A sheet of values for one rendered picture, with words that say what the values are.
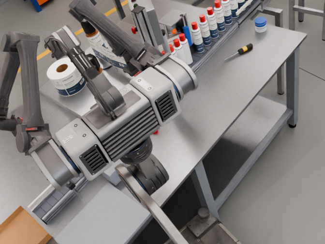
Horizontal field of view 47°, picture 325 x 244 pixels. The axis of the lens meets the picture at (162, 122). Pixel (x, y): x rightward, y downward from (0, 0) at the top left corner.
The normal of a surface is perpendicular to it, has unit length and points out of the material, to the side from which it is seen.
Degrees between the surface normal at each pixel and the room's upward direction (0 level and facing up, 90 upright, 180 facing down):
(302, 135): 0
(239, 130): 0
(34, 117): 64
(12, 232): 0
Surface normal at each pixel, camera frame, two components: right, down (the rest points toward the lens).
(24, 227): -0.25, -0.64
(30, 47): 0.65, -0.09
